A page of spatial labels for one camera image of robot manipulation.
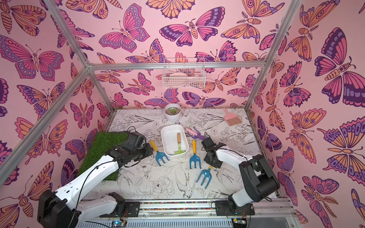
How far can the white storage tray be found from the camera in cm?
96

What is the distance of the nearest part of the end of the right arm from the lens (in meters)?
0.66

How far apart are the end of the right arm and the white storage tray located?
0.56 feet
